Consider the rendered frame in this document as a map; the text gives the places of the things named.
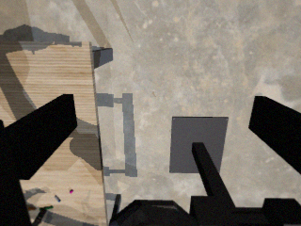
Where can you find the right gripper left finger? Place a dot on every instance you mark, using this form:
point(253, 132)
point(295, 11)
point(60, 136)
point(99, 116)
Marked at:
point(32, 140)

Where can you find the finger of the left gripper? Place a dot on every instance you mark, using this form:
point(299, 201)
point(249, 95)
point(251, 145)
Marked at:
point(37, 220)

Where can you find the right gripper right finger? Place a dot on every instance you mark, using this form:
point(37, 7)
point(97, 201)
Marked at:
point(279, 127)

